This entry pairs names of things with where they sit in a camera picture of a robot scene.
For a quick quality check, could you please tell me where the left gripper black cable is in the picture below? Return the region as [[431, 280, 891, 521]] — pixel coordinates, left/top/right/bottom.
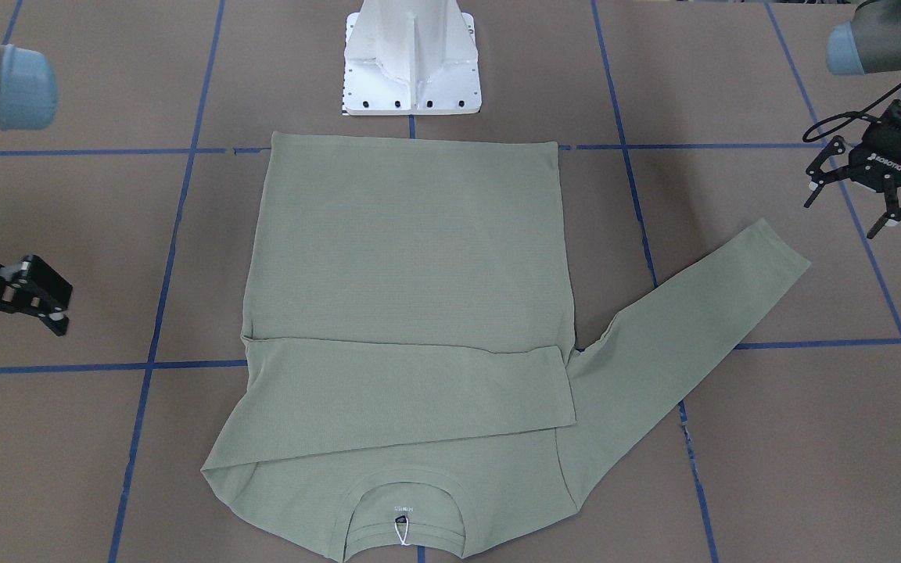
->
[[802, 74, 901, 145]]

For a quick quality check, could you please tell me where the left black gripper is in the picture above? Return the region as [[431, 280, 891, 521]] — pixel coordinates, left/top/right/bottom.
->
[[803, 100, 901, 240]]

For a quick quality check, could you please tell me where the green long-sleeve shirt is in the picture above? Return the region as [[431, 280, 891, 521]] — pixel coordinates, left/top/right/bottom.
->
[[201, 132, 810, 562]]

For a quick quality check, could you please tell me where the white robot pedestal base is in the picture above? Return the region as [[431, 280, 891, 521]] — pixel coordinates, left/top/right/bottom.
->
[[341, 1, 483, 117]]

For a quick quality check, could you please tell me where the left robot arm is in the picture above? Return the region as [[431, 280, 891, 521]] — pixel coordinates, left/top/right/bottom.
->
[[803, 1, 901, 238]]

